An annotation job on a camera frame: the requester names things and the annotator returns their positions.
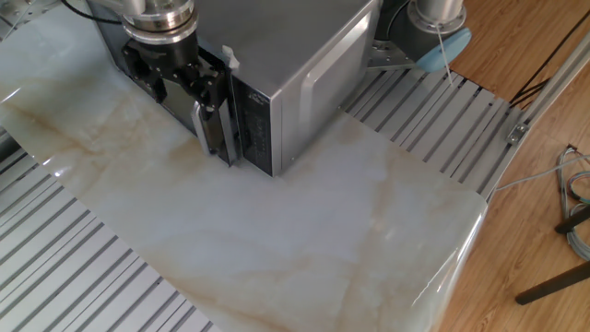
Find black floor cables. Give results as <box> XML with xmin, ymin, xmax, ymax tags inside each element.
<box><xmin>509</xmin><ymin>8</ymin><xmax>590</xmax><ymax>110</ymax></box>

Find white zip tie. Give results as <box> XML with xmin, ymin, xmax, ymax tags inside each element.
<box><xmin>432</xmin><ymin>22</ymin><xmax>455</xmax><ymax>87</ymax></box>

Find aluminium table edge rail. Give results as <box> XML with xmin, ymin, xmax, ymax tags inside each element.
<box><xmin>477</xmin><ymin>31</ymin><xmax>590</xmax><ymax>202</ymax></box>

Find black gripper cable bundle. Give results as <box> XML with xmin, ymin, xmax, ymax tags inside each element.
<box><xmin>59</xmin><ymin>0</ymin><xmax>124</xmax><ymax>25</ymax></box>

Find dark chair leg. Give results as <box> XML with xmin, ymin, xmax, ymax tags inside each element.
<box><xmin>555</xmin><ymin>205</ymin><xmax>590</xmax><ymax>234</ymax></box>
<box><xmin>514</xmin><ymin>261</ymin><xmax>590</xmax><ymax>305</ymax></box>

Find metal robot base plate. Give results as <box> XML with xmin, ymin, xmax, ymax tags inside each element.
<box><xmin>366</xmin><ymin>39</ymin><xmax>419</xmax><ymax>70</ymax></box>

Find glossy marble pattern mat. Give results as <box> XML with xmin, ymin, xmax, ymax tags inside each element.
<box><xmin>0</xmin><ymin>4</ymin><xmax>489</xmax><ymax>332</ymax></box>

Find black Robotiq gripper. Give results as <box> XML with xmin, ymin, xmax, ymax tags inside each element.
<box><xmin>122</xmin><ymin>31</ymin><xmax>230</xmax><ymax>121</ymax></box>

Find silver microwave body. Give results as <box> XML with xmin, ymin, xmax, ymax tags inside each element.
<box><xmin>87</xmin><ymin>0</ymin><xmax>384</xmax><ymax>179</ymax></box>

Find grey floor cable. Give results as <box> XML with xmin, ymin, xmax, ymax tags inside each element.
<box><xmin>495</xmin><ymin>154</ymin><xmax>590</xmax><ymax>193</ymax></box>

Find black glass microwave door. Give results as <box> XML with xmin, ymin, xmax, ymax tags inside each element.
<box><xmin>112</xmin><ymin>45</ymin><xmax>242</xmax><ymax>167</ymax></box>

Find white tape piece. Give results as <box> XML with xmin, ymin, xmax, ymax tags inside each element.
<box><xmin>221</xmin><ymin>44</ymin><xmax>241</xmax><ymax>70</ymax></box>

